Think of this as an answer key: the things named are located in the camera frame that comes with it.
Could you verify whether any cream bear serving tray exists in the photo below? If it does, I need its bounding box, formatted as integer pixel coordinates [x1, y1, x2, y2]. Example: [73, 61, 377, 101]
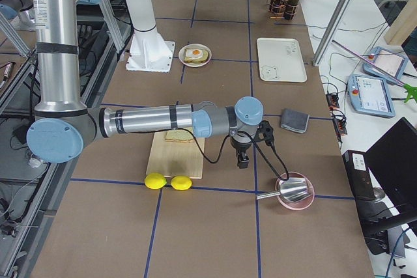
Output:
[257, 38, 308, 83]

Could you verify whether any far blue teach pendant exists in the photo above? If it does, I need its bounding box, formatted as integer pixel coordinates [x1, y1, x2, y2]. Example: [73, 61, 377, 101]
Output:
[367, 46, 408, 79]

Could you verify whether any brown bread slice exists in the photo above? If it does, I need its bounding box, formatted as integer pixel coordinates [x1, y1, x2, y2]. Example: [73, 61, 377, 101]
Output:
[164, 129, 195, 143]

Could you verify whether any aluminium frame post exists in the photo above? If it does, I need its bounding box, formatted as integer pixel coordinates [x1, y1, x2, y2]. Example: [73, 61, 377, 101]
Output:
[312, 0, 352, 66]

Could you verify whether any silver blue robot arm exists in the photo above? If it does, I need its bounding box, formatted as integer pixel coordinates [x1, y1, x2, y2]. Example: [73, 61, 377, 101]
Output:
[27, 0, 263, 168]

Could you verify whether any near blue teach pendant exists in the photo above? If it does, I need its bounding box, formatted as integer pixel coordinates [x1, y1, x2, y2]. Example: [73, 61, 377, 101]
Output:
[347, 74, 395, 118]

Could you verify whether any wooden cutting board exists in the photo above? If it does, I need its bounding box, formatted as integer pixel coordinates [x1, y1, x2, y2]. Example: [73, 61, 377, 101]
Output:
[146, 132, 205, 179]

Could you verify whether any fried egg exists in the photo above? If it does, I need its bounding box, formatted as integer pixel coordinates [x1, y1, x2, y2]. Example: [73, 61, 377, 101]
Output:
[184, 48, 204, 61]

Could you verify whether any bread slice on plate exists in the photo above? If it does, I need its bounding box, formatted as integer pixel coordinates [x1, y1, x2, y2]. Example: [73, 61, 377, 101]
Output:
[184, 48, 209, 64]

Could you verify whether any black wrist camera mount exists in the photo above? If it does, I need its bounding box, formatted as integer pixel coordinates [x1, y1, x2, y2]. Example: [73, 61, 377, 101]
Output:
[255, 120, 274, 147]

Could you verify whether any left yellow lemon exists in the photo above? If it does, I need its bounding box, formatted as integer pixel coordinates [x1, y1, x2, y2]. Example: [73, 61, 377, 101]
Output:
[144, 173, 167, 189]

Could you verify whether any black camera cable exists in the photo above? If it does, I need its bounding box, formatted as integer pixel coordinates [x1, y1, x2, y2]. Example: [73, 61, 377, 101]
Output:
[193, 130, 291, 182]

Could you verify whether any white round plate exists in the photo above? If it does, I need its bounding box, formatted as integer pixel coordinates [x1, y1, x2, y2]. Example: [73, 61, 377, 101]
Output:
[178, 44, 212, 68]

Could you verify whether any right yellow lemon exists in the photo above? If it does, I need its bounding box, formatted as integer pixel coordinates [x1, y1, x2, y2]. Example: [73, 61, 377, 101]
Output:
[171, 176, 192, 191]

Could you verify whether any folded grey cloth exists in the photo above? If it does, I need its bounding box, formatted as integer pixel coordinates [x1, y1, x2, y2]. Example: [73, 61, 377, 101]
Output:
[280, 108, 310, 133]

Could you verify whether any yellow lemon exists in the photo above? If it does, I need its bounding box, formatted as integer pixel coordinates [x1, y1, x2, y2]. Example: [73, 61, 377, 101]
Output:
[144, 173, 167, 189]
[171, 176, 192, 191]

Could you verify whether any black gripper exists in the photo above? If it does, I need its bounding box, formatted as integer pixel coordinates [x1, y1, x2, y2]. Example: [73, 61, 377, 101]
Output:
[231, 133, 252, 168]

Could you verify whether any pink bowl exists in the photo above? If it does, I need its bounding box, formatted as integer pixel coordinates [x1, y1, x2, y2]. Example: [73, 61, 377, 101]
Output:
[275, 171, 315, 210]

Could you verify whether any metal scoop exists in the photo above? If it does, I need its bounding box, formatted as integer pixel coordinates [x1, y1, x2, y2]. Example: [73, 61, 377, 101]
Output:
[256, 177, 312, 203]

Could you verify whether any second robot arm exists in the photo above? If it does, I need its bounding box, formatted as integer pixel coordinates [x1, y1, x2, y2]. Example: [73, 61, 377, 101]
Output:
[1, 0, 36, 31]

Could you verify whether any black laptop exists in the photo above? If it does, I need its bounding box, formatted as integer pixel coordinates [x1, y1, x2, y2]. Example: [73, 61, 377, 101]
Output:
[365, 117, 416, 212]

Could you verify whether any copper wire bottle rack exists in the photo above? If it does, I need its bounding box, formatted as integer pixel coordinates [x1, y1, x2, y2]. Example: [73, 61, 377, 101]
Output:
[268, 0, 298, 20]

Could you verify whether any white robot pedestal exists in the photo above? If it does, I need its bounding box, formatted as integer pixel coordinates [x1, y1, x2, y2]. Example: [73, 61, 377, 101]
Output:
[126, 0, 175, 73]

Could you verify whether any blue teach pendant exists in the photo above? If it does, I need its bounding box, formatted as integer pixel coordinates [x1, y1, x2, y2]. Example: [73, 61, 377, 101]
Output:
[347, 74, 395, 118]
[367, 46, 408, 79]

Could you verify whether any black computer box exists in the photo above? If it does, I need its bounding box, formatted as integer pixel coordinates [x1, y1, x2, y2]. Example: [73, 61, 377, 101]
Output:
[342, 150, 375, 201]

